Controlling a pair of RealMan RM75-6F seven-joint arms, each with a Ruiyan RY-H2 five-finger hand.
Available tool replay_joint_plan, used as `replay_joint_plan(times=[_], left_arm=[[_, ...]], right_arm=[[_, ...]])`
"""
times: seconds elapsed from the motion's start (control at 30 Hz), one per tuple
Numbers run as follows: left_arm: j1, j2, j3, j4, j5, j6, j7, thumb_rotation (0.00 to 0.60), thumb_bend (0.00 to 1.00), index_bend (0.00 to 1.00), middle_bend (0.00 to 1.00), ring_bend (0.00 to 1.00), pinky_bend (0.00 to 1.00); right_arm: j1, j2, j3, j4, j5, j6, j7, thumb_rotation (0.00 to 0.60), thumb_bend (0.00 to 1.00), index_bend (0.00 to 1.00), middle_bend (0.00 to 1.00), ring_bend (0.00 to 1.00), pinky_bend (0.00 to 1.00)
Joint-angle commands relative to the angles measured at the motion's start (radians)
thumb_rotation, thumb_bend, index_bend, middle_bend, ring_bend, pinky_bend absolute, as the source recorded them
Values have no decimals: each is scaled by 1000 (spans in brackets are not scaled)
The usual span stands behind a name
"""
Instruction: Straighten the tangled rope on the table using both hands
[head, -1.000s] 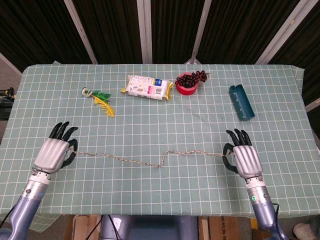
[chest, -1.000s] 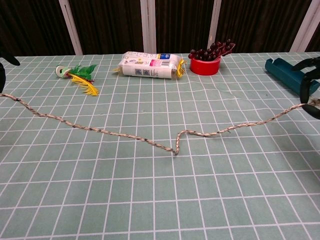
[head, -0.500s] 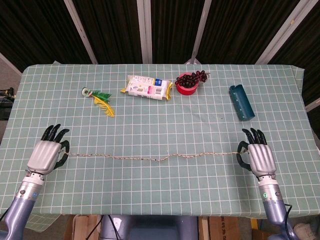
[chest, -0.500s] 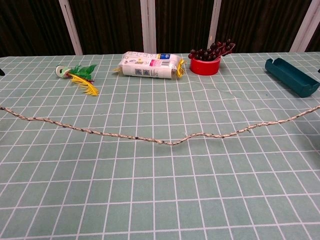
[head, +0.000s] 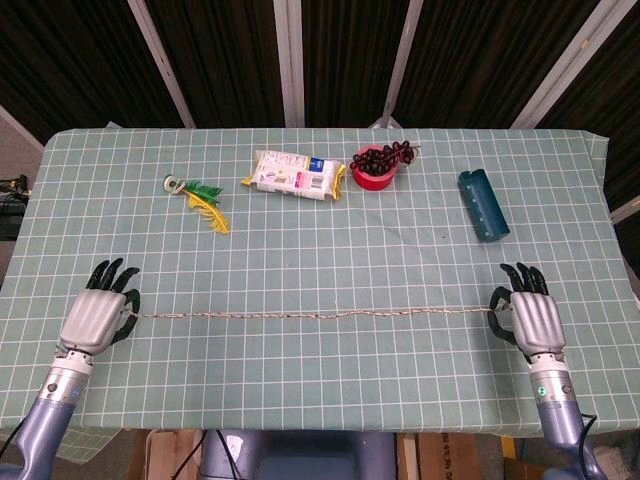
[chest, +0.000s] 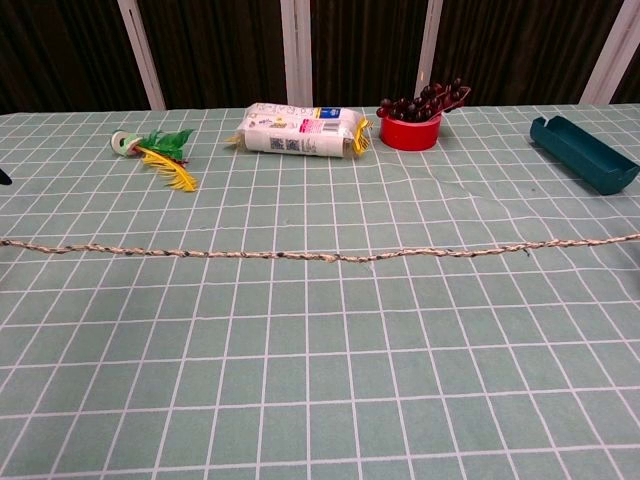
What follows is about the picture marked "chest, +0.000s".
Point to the white frame post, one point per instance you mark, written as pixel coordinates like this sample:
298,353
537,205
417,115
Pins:
142,55
427,45
610,55
297,50

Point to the dark red grape bunch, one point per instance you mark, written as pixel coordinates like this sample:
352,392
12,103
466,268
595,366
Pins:
415,107

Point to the red round container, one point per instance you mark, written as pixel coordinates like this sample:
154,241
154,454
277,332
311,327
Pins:
410,136

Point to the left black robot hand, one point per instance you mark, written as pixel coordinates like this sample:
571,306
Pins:
3,177

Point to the green white grid tablecloth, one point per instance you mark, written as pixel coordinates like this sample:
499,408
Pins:
320,400

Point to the green yellow feather shuttlecock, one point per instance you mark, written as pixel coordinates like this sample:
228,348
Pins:
165,142

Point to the teal rectangular open box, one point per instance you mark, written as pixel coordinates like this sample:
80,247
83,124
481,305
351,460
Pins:
585,155

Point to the white plastic snack package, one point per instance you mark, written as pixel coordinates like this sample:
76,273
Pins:
295,135

